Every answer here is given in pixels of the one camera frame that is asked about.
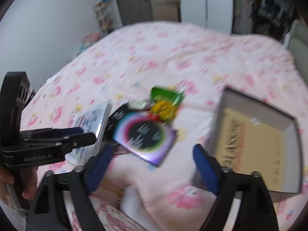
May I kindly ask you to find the green snack packet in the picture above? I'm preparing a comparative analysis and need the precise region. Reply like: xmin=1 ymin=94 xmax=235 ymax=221
xmin=149 ymin=85 xmax=186 ymax=126

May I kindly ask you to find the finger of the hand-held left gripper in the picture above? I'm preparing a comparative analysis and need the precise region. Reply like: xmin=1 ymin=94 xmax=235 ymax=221
xmin=24 ymin=132 xmax=97 ymax=155
xmin=20 ymin=127 xmax=84 ymax=139

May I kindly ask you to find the pink printed blanket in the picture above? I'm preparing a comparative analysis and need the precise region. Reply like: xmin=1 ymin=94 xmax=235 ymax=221
xmin=19 ymin=23 xmax=308 ymax=231

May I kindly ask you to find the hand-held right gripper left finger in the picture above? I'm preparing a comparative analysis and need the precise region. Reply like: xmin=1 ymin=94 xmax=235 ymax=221
xmin=25 ymin=146 xmax=115 ymax=231

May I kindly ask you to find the black-rimmed cardboard box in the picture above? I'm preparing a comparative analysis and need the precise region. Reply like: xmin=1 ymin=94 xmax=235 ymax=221
xmin=191 ymin=87 xmax=303 ymax=204

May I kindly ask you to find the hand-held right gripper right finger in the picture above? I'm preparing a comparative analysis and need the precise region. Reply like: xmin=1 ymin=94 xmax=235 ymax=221
xmin=193 ymin=144 xmax=280 ymax=231

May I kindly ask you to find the dark open wardrobe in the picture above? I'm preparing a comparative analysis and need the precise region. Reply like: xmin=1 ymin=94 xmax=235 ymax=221
xmin=232 ymin=0 xmax=300 ymax=42

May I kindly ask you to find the white shelf with toys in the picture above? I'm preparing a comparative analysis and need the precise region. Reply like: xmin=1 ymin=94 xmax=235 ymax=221
xmin=93 ymin=0 xmax=116 ymax=34

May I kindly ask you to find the grey door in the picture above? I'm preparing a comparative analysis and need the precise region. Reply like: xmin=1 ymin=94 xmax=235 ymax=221
xmin=112 ymin=0 xmax=154 ymax=26

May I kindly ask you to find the white wardrobe panel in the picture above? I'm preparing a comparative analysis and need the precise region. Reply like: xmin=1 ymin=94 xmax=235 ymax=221
xmin=179 ymin=0 xmax=233 ymax=34

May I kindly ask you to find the white box with blue print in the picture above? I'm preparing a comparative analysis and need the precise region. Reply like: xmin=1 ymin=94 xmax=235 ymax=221
xmin=66 ymin=101 xmax=112 ymax=165

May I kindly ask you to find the beige padded headboard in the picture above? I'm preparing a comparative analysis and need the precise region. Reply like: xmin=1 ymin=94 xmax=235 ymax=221
xmin=283 ymin=19 xmax=308 ymax=78

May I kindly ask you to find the person's left hand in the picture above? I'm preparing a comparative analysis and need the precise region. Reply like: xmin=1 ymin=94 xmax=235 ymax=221
xmin=0 ymin=166 xmax=39 ymax=199

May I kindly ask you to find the pink cloth item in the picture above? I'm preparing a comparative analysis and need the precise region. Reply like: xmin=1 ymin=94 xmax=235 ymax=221
xmin=77 ymin=32 xmax=102 ymax=54

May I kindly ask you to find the small white tube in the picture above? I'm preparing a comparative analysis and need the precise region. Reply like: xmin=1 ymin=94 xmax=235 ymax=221
xmin=129 ymin=100 xmax=152 ymax=112

